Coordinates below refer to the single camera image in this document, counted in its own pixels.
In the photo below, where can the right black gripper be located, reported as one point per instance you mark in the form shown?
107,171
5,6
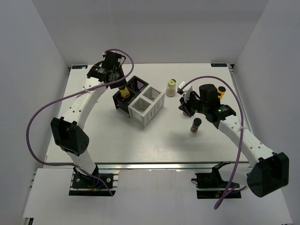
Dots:
184,107

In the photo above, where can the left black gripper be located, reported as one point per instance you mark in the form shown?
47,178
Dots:
121,71

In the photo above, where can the yellow bottle gold cap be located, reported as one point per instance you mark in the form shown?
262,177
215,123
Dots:
124,91

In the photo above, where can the amber bottle orange cap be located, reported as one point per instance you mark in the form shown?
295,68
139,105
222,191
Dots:
221,91

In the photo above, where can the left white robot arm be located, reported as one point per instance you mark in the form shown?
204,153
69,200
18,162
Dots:
68,130

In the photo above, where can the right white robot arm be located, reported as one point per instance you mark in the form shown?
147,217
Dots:
270,170

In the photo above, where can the white bottle yellow cap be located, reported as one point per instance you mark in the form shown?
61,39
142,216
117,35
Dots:
171,88

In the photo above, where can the black two-slot organizer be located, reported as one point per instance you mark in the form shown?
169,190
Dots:
135,86

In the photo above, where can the left blue table sticker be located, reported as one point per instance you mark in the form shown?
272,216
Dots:
79,67

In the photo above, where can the blue table sticker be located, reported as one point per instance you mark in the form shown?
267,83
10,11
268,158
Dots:
79,67
218,65

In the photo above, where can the white two-slot organizer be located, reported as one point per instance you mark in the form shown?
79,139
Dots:
146,105

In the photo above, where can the right blue table sticker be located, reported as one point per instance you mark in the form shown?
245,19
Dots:
218,65

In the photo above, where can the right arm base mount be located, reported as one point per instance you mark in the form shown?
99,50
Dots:
208,181

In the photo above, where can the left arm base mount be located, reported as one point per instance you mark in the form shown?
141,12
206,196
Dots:
83,185

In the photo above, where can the aluminium table front rail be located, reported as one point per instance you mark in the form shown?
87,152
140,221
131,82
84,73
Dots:
150,166

